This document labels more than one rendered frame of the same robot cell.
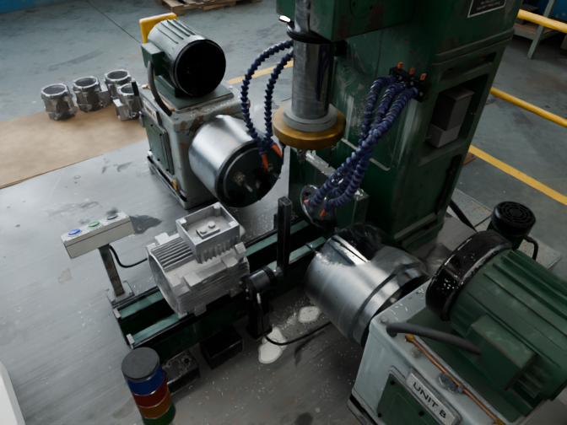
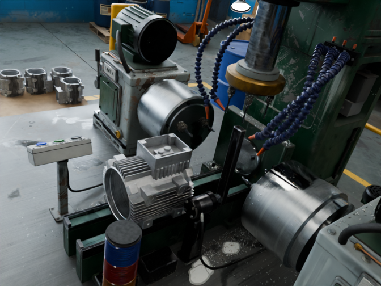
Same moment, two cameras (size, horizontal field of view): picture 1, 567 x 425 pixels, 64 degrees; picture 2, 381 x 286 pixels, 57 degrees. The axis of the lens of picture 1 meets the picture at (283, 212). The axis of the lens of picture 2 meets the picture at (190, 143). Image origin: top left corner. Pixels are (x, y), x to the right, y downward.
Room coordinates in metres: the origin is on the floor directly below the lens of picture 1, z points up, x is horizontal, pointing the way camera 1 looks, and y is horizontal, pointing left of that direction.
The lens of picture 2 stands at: (-0.05, 0.18, 1.65)
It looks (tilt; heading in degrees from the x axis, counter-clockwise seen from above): 30 degrees down; 356
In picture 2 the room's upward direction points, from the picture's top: 11 degrees clockwise
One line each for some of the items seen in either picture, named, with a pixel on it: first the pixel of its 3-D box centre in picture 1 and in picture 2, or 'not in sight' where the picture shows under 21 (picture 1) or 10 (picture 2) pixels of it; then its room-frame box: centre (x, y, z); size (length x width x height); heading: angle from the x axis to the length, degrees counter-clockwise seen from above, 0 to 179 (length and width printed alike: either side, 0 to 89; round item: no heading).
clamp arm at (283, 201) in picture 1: (283, 240); (228, 167); (0.75, 0.00, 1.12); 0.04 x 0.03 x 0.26; 127
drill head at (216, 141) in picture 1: (227, 153); (168, 110); (1.22, 0.19, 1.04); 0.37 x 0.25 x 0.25; 37
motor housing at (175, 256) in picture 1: (198, 265); (147, 185); (0.76, 0.21, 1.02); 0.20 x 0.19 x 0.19; 127
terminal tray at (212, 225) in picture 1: (208, 233); (163, 155); (0.78, 0.18, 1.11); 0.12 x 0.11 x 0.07; 127
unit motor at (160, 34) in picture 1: (175, 89); (131, 59); (1.42, 0.39, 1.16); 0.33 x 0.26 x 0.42; 37
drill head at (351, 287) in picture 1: (374, 291); (303, 220); (0.67, -0.22, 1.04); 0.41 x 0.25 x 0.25; 37
